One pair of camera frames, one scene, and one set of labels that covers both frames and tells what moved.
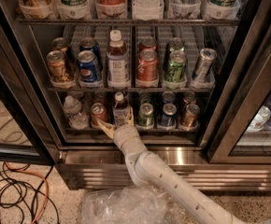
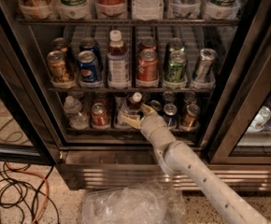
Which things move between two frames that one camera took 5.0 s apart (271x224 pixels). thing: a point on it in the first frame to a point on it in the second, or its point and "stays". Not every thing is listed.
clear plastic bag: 131,205 stays
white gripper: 123,133 to 149,122
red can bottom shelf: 97,111 stays
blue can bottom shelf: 168,119 stays
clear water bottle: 78,119 stays
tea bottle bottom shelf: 120,110 to 132,106
